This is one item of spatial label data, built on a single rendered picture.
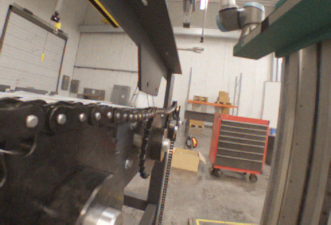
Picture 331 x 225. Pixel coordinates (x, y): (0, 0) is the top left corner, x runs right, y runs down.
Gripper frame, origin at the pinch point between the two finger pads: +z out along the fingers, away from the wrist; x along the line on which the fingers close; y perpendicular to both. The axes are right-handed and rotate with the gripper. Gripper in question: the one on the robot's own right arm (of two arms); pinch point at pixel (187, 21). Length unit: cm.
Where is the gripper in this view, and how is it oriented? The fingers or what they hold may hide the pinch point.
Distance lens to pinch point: 66.8
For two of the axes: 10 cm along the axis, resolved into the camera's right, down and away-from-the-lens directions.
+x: 2.0, 0.8, 9.8
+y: 9.7, 1.3, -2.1
